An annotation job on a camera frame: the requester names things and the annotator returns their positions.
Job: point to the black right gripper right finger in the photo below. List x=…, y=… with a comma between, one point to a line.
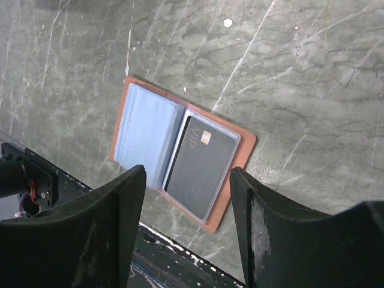
x=285, y=244

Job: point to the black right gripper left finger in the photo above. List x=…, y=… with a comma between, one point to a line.
x=86, y=242

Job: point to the pink leather card holder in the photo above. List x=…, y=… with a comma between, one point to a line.
x=148, y=130

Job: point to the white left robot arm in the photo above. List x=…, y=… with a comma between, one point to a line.
x=14, y=178

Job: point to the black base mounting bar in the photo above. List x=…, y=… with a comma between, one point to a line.
x=157, y=260

